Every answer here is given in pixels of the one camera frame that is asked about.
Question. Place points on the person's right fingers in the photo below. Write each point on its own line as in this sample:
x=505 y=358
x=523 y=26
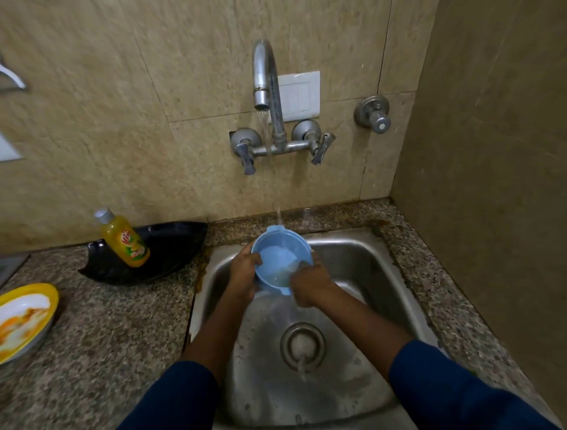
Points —
x=305 y=269

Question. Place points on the white wall switch plate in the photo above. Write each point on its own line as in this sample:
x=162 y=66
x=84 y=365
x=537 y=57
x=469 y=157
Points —
x=301 y=95

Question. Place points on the blue plastic bowl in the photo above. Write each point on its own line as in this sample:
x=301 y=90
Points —
x=281 y=261

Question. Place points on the steel sink basin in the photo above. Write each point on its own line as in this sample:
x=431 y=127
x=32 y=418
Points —
x=305 y=336

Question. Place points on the person's left forearm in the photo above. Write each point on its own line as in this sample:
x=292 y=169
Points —
x=195 y=354

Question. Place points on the steel wall-mounted faucet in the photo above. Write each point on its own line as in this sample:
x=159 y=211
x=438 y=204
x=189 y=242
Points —
x=277 y=115

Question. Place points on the yellow dish soap bottle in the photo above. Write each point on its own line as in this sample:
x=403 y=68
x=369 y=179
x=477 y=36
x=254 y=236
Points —
x=125 y=241

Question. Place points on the yellow rimmed dirty plate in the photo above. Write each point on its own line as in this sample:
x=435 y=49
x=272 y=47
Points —
x=22 y=319

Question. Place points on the sink drain strainer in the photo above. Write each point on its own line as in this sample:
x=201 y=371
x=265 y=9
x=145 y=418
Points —
x=303 y=347

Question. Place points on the person's right hand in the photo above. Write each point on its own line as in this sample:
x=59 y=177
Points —
x=310 y=283

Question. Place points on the round steel wall valve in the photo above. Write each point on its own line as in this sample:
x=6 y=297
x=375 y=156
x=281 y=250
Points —
x=374 y=114

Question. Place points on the person's left hand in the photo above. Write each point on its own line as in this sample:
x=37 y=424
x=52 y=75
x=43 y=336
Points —
x=241 y=272

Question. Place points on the person's right forearm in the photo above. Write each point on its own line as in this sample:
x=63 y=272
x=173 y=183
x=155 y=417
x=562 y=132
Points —
x=407 y=354

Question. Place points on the black leaf-shaped tray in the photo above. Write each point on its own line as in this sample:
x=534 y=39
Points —
x=172 y=252

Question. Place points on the person's left thumb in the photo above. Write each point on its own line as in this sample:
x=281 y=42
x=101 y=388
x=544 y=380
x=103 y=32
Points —
x=253 y=262

